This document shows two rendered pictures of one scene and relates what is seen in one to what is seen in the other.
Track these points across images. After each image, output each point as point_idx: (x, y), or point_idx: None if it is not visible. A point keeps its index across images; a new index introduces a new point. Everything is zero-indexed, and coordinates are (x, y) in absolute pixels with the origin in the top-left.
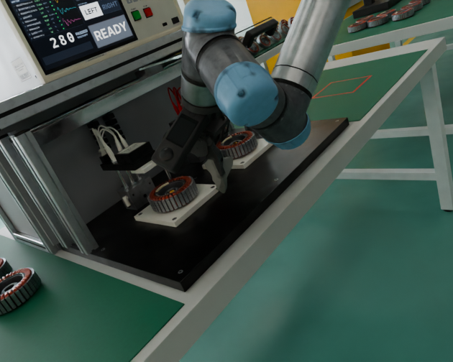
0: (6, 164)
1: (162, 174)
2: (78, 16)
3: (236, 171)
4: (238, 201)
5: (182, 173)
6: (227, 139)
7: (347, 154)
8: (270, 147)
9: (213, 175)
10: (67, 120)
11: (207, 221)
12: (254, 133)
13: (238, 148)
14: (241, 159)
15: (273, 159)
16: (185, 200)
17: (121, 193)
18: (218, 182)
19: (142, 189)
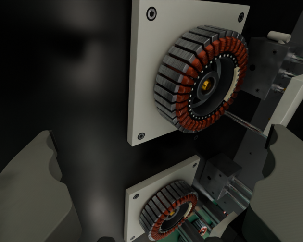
0: None
1: (246, 121)
2: None
3: (135, 179)
4: (38, 134)
5: (220, 135)
6: (187, 210)
7: None
8: (123, 229)
9: (38, 171)
10: None
11: (50, 39)
12: (152, 240)
13: (156, 213)
14: (144, 199)
15: (91, 226)
16: (160, 76)
17: (295, 44)
18: (23, 154)
19: (262, 72)
